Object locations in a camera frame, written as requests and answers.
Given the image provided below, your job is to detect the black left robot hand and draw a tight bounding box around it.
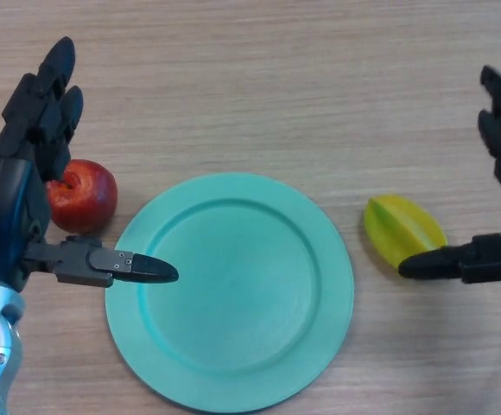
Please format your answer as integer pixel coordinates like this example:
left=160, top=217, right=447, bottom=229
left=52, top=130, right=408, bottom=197
left=0, top=36, right=180, bottom=295

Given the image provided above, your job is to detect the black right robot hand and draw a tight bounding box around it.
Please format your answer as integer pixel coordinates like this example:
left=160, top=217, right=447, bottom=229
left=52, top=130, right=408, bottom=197
left=397, top=64, right=501, bottom=285

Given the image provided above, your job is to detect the yellow starfruit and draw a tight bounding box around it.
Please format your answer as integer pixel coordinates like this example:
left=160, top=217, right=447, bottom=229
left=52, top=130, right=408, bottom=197
left=363, top=194, right=447, bottom=270

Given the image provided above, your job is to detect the green round plate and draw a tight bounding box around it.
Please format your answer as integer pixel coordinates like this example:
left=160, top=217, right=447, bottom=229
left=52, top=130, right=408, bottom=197
left=105, top=172, right=355, bottom=401

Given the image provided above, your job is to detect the red apple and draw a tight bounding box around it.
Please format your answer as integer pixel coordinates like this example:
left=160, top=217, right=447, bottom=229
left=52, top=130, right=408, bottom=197
left=45, top=158, right=118, bottom=235

